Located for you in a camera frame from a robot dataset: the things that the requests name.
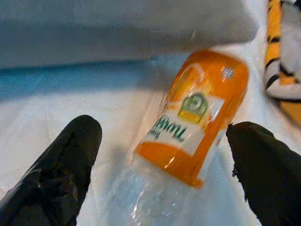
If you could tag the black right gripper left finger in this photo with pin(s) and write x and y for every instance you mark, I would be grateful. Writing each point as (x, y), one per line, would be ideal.
(58, 169)

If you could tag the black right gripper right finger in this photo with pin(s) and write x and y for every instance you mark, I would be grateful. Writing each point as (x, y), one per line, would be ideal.
(270, 176)

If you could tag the clear bottle with orange label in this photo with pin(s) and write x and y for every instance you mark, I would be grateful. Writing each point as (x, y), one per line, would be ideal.
(202, 94)

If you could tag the yellow cartoon print blanket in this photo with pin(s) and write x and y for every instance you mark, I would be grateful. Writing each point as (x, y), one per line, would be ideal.
(272, 58)

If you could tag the grey pillow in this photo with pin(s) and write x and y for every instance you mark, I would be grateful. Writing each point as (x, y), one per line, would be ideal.
(117, 35)

